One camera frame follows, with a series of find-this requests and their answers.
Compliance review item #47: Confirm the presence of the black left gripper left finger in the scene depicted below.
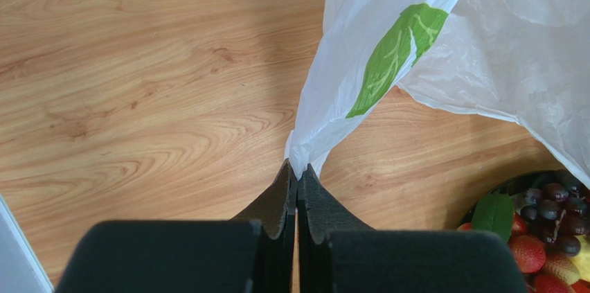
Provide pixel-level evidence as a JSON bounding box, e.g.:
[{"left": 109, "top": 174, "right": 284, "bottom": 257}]
[{"left": 56, "top": 161, "right": 296, "bottom": 292}]

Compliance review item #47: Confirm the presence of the yellow fake lemon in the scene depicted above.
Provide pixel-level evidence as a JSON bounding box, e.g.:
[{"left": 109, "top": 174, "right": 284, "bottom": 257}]
[{"left": 571, "top": 236, "right": 590, "bottom": 282}]

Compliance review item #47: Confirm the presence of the dark purple grape bunch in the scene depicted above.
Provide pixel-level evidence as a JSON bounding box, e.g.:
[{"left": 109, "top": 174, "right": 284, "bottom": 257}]
[{"left": 516, "top": 169, "right": 589, "bottom": 257}]

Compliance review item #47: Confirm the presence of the white plastic bag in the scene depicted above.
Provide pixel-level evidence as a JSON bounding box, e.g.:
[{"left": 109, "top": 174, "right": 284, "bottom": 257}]
[{"left": 285, "top": 0, "right": 589, "bottom": 184}]

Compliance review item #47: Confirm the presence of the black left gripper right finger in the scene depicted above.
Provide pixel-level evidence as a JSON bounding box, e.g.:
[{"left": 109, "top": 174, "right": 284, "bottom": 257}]
[{"left": 297, "top": 167, "right": 527, "bottom": 293}]

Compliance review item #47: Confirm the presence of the red yellow cherry bunch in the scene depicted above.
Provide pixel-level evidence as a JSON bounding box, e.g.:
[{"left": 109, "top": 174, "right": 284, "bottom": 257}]
[{"left": 457, "top": 192, "right": 590, "bottom": 293}]

